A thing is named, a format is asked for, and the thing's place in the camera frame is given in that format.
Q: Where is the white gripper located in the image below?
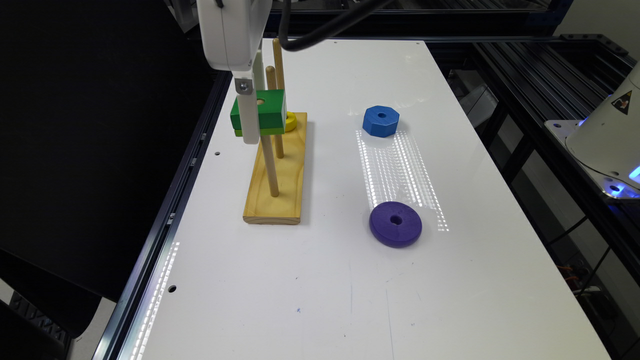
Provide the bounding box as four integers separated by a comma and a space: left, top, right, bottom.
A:
196, 0, 272, 145

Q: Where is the green square block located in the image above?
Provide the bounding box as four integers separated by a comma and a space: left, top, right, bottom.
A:
230, 89, 287, 137

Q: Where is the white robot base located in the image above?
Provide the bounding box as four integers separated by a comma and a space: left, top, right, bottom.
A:
545, 67, 639, 201

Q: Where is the blue octagonal block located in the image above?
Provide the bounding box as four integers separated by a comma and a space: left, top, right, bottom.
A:
362, 105, 400, 138

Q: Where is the middle wooden peg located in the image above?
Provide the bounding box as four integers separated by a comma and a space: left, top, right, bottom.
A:
265, 66, 284, 159

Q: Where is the wooden peg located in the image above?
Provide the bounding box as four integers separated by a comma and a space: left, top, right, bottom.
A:
265, 66, 284, 159
272, 38, 285, 90
260, 135, 279, 197

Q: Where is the rear wooden peg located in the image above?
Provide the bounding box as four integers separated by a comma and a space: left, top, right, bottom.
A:
272, 38, 285, 90

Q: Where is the front wooden peg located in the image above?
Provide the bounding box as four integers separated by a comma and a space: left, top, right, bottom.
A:
260, 135, 279, 197

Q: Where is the wooden peg board base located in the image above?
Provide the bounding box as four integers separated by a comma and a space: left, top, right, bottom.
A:
243, 112, 308, 225

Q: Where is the purple round disc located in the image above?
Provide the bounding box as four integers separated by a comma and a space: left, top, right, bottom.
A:
369, 201, 423, 248

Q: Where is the black cable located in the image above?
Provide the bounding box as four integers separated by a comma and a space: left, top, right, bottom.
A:
277, 0, 396, 53

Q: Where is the black aluminium frame rack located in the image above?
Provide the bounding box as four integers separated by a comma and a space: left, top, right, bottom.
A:
429, 33, 640, 281

